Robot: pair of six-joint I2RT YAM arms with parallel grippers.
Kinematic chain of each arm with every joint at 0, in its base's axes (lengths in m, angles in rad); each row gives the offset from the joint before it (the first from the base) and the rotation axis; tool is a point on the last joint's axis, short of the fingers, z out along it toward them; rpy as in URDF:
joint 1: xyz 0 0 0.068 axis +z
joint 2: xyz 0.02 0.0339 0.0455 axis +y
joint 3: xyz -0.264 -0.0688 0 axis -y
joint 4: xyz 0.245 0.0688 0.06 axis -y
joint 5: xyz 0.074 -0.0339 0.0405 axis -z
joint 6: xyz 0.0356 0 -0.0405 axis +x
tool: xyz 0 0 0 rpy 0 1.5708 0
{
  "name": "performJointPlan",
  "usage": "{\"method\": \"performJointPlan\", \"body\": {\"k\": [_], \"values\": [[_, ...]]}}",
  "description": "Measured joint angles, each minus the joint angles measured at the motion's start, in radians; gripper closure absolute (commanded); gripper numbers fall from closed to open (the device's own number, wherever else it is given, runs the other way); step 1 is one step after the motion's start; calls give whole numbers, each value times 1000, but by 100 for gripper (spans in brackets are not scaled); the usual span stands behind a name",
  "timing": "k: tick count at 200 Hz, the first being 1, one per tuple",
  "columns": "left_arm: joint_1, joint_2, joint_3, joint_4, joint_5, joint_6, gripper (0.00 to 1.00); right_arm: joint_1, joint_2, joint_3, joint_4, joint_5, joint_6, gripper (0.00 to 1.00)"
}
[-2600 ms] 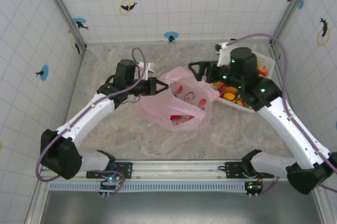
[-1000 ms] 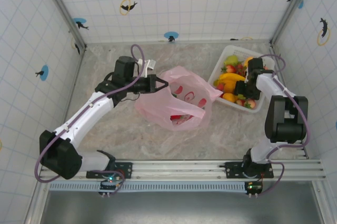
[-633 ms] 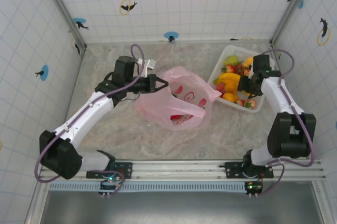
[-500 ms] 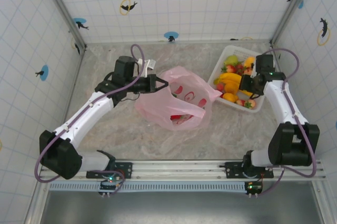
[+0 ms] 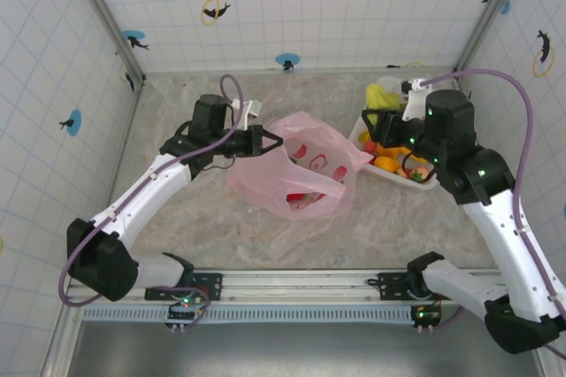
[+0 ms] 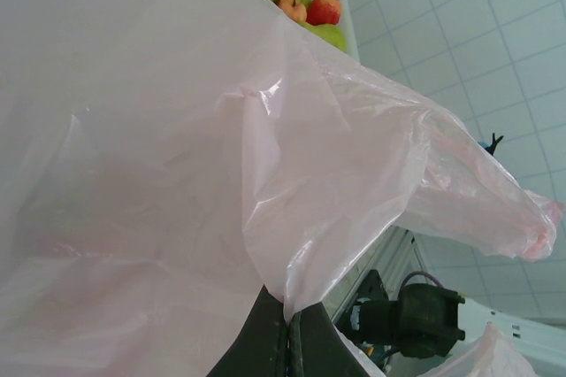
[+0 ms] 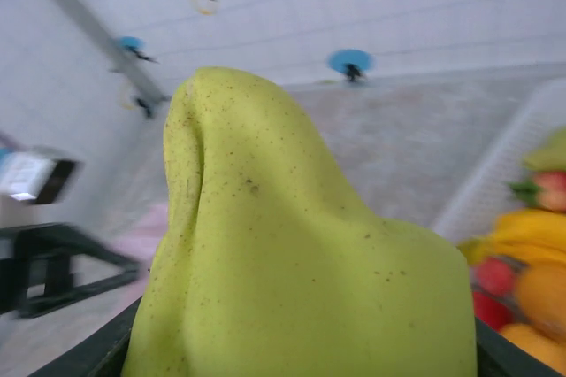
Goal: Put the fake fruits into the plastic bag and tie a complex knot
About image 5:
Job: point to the fish blue circle sticker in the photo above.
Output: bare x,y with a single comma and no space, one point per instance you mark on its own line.
75,122

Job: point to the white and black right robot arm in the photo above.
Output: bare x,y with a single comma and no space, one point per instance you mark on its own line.
497,240

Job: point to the aluminium back bar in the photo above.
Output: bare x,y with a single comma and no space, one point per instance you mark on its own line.
212,72

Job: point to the pink plastic bag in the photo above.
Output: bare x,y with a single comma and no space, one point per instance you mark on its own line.
309,160

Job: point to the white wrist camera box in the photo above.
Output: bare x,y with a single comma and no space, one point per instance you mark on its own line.
415,100
252,109

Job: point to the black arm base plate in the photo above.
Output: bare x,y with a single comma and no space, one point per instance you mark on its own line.
389,286
214,284

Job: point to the aluminium frame post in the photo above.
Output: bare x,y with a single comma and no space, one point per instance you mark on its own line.
104,14
477,40

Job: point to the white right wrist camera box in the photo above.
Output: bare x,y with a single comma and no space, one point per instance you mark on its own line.
415,100

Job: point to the low black yellow wall sticker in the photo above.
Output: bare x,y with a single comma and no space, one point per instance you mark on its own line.
392,66

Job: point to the penguin blue circle sticker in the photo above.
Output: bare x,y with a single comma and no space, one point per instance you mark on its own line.
287,59

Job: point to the red fake strawberry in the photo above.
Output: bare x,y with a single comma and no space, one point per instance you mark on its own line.
370,146
420,174

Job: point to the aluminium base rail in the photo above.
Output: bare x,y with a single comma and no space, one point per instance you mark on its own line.
300,279

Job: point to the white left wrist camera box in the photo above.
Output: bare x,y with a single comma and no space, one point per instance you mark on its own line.
252,109

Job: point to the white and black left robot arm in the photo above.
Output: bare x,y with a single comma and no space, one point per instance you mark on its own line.
141,200

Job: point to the white plastic basket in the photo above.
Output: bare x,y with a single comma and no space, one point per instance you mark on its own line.
424,186

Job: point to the grey metal sheet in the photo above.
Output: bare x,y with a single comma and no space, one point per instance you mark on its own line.
287,350

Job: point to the shark blue circle sticker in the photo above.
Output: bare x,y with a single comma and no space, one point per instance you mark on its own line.
132,36

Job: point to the small circuit board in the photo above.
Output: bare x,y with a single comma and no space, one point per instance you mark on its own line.
181,313
426,316

